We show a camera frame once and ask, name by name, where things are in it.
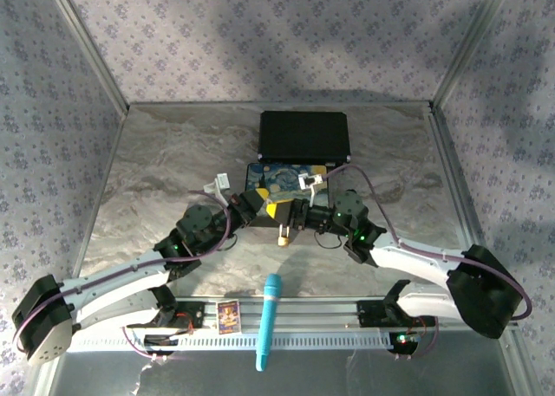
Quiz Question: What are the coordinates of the white slotted cable duct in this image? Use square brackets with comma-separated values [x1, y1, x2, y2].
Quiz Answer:
[64, 333, 420, 354]

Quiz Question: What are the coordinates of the starry night painted box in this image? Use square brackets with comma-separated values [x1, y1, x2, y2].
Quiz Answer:
[245, 161, 333, 209]

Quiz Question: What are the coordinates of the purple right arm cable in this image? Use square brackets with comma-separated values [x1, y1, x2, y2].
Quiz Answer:
[321, 164, 533, 321]

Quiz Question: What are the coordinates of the blue marker pen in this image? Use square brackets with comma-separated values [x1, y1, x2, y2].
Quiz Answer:
[254, 273, 284, 373]

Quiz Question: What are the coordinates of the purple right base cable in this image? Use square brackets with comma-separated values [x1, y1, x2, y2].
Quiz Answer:
[392, 315, 441, 361]

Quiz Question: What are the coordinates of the small picture card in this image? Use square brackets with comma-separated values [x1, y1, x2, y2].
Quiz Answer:
[216, 299, 241, 335]

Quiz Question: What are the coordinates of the black rectangular case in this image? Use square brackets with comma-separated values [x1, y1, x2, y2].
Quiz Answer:
[258, 111, 352, 166]

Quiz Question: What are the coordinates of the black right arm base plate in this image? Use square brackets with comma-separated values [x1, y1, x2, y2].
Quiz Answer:
[356, 299, 437, 328]

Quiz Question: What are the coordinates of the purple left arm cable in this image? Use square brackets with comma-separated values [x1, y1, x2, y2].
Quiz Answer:
[11, 189, 238, 354]

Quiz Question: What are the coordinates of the right control board green light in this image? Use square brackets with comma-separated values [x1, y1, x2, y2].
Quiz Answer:
[388, 331, 421, 356]

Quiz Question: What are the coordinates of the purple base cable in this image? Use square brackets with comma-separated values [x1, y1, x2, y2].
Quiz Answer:
[392, 315, 441, 361]
[122, 325, 171, 363]

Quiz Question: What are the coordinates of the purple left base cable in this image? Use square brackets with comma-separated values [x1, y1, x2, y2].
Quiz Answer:
[122, 325, 171, 363]

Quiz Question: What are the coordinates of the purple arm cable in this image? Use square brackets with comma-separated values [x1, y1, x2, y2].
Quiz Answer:
[321, 164, 533, 321]
[11, 189, 238, 354]

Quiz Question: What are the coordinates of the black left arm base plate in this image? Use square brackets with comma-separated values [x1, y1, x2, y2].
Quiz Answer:
[125, 299, 206, 330]

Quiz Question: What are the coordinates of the aluminium mounting rail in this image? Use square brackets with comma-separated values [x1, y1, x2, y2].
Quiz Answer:
[125, 295, 519, 331]

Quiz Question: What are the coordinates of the metal frame post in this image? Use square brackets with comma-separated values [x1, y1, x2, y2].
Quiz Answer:
[432, 0, 518, 109]

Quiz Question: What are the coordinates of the left control board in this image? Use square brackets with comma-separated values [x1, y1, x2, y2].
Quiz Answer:
[142, 334, 180, 356]

